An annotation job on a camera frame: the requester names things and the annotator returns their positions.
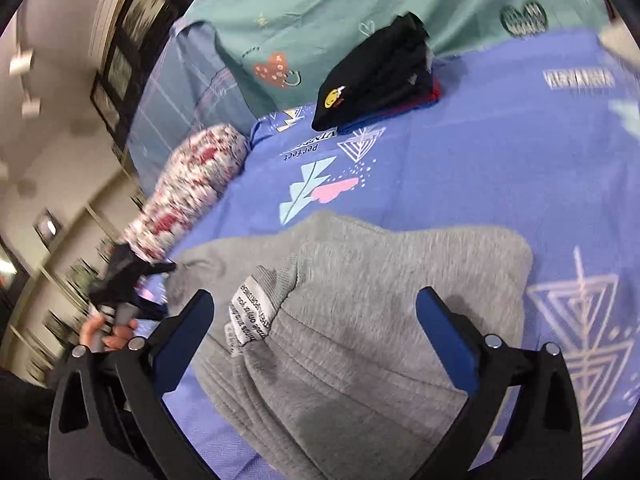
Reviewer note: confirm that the person's left hand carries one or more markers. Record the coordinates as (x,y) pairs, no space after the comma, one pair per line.
(102,335)

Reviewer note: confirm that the white spotlight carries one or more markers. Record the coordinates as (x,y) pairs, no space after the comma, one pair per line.
(22,62)
(31,106)

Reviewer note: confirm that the floral bolster pillow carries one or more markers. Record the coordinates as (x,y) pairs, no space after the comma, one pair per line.
(195,185)

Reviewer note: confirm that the grey plaid sheet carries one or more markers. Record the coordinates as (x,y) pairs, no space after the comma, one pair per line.
(175,100)

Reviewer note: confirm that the person's dark clothing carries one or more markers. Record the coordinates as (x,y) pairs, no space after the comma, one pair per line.
(25,425)

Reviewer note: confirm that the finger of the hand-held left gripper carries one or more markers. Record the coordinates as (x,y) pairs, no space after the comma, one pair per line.
(155,268)

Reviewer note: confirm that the stack of folded dark clothes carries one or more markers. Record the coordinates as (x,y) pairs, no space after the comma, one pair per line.
(380,70)

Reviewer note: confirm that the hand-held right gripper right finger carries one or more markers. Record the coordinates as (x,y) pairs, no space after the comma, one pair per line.
(442,330)

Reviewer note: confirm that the teal heart printed sheet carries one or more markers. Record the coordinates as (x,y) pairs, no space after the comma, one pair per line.
(310,10)

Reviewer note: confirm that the grey sweatshirt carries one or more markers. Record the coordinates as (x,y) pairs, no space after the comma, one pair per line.
(360,310)

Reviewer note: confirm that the red folded garment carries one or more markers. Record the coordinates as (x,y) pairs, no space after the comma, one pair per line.
(434,91)

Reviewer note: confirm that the white quilted pillow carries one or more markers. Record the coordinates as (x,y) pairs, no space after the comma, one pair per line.
(620,40)

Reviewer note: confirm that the blue printed bed sheet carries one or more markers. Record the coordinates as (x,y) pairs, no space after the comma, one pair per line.
(475,160)

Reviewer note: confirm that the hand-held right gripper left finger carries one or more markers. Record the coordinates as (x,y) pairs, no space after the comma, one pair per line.
(187,327)

